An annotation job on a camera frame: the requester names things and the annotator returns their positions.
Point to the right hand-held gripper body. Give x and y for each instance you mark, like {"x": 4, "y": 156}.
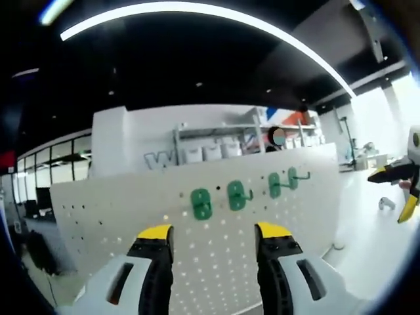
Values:
{"x": 415, "y": 147}

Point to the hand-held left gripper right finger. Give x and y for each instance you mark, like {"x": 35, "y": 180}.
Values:
{"x": 272, "y": 262}

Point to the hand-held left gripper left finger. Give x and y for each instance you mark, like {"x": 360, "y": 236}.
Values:
{"x": 157, "y": 262}

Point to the green hook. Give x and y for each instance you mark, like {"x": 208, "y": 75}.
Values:
{"x": 273, "y": 190}
{"x": 198, "y": 193}
{"x": 234, "y": 205}

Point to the green hook assembly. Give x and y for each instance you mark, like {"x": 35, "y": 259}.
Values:
{"x": 287, "y": 186}
{"x": 204, "y": 206}
{"x": 303, "y": 177}
{"x": 246, "y": 197}

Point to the person's right hand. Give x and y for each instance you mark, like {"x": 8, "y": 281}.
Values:
{"x": 405, "y": 184}

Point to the black light stand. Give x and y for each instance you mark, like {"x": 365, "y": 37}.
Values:
{"x": 347, "y": 138}

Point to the white perforated pegboard panel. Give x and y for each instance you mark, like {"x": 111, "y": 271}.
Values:
{"x": 115, "y": 203}

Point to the row of white storage bins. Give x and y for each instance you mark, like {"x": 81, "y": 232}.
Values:
{"x": 213, "y": 151}

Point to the black computer monitor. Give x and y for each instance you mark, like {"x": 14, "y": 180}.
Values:
{"x": 42, "y": 200}

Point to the black framed glass partition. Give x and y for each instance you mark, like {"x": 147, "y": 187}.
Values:
{"x": 59, "y": 157}

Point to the grey metal shelving rack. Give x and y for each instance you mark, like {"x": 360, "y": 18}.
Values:
{"x": 213, "y": 129}

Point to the long ceiling light strip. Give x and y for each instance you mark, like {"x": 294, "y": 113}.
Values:
{"x": 213, "y": 10}

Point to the red blue striped wall banner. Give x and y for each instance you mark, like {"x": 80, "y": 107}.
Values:
{"x": 285, "y": 116}

